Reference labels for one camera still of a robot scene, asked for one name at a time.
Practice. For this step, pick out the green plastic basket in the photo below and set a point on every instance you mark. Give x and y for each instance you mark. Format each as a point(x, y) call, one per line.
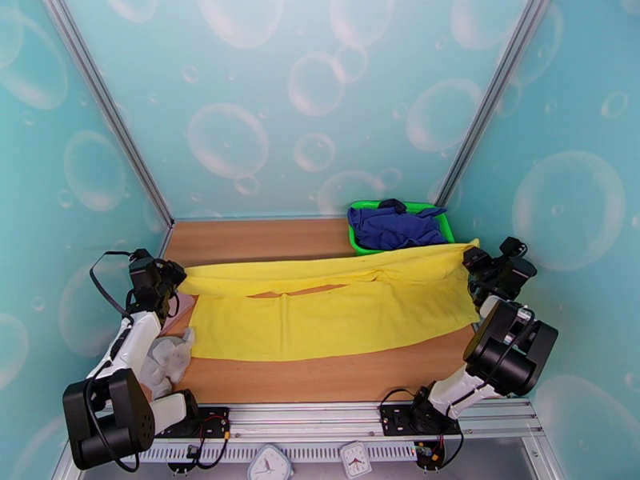
point(446, 226)

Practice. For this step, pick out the yellow trousers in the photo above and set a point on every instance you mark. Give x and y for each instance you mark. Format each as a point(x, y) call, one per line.
point(325, 318)

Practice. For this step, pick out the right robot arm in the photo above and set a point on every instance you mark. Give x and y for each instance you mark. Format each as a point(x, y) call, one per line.
point(510, 358)

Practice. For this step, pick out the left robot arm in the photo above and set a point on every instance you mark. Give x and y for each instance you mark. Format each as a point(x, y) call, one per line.
point(130, 343)

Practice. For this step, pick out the blue trousers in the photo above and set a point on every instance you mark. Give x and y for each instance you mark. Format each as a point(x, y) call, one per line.
point(395, 231)

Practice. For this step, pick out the small pink item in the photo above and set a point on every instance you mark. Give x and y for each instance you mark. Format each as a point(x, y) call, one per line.
point(181, 308)

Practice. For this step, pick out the white crumpled cloth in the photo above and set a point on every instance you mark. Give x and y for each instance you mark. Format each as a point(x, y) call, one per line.
point(167, 361)

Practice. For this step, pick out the white rounded clock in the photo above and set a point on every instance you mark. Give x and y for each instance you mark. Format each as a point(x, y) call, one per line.
point(270, 463)

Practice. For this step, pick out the white square clock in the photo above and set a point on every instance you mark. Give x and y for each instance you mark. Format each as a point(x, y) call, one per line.
point(356, 459)

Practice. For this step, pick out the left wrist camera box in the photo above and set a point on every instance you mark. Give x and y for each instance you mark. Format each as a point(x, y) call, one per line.
point(141, 268)

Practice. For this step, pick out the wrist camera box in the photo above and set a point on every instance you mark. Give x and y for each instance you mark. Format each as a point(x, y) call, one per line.
point(512, 247)
point(141, 268)

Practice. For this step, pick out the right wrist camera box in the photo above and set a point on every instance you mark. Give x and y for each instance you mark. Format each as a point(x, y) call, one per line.
point(512, 247)

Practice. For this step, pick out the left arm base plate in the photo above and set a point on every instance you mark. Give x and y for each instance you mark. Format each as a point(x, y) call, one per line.
point(215, 423)

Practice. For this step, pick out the aluminium frame post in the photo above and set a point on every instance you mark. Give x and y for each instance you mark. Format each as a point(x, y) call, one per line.
point(105, 103)
point(490, 106)

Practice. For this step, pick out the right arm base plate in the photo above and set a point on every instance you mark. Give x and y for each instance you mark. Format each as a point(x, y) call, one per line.
point(395, 421)

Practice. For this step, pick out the aluminium frame rail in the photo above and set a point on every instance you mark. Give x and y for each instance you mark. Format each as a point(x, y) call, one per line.
point(300, 418)

